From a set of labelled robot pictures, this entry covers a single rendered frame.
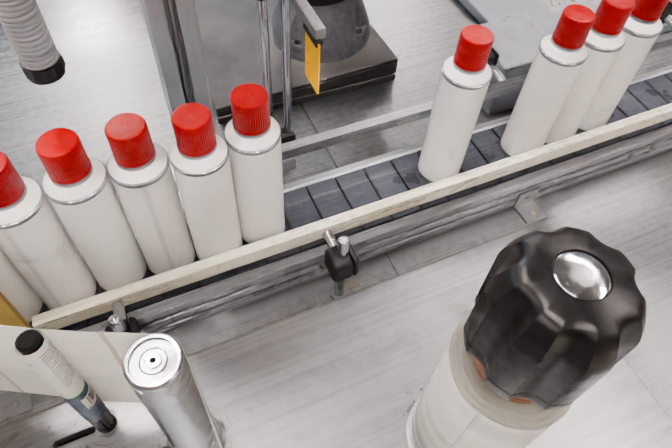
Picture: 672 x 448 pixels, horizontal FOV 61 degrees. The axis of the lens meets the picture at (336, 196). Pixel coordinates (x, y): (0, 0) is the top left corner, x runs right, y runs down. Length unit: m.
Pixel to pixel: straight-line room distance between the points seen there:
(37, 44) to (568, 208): 0.64
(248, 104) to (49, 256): 0.22
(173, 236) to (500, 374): 0.35
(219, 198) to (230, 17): 0.50
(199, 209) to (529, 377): 0.33
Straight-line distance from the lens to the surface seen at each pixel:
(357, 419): 0.56
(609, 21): 0.69
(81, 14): 1.08
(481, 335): 0.34
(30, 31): 0.53
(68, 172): 0.50
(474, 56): 0.58
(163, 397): 0.40
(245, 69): 0.88
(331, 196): 0.68
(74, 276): 0.60
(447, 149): 0.66
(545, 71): 0.67
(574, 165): 0.79
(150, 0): 0.57
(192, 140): 0.48
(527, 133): 0.73
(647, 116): 0.85
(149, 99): 0.89
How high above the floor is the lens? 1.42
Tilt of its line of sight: 53 degrees down
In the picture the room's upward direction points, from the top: 4 degrees clockwise
